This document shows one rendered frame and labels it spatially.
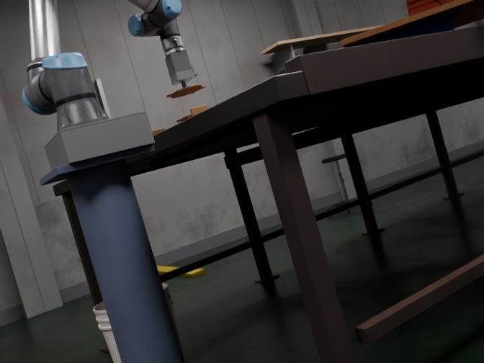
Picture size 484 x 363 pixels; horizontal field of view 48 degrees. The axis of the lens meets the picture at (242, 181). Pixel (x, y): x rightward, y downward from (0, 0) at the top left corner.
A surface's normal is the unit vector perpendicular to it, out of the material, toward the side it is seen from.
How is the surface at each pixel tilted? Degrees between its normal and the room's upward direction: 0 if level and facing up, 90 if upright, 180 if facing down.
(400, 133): 90
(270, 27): 90
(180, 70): 90
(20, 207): 90
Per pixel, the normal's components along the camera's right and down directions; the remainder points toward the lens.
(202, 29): 0.48, -0.11
